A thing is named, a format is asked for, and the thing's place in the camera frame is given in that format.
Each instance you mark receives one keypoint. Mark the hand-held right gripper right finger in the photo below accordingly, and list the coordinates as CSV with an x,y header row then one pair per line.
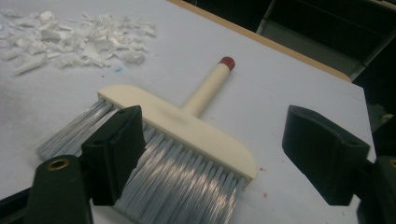
x,y
323,155

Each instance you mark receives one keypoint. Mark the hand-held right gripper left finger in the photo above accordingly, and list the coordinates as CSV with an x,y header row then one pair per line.
x,y
112,155

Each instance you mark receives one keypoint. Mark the cream brush with grey bristles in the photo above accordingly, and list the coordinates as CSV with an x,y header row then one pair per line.
x,y
180,124

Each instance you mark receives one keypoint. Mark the white board sheet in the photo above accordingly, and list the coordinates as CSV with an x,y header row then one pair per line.
x,y
255,99

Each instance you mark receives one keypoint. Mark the wooden table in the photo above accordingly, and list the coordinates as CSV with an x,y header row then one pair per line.
x,y
311,63

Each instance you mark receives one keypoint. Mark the pile of white paper scraps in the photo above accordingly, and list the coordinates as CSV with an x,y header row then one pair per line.
x,y
77,43

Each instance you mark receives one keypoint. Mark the white metal desk frame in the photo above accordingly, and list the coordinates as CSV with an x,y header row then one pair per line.
x,y
295,37

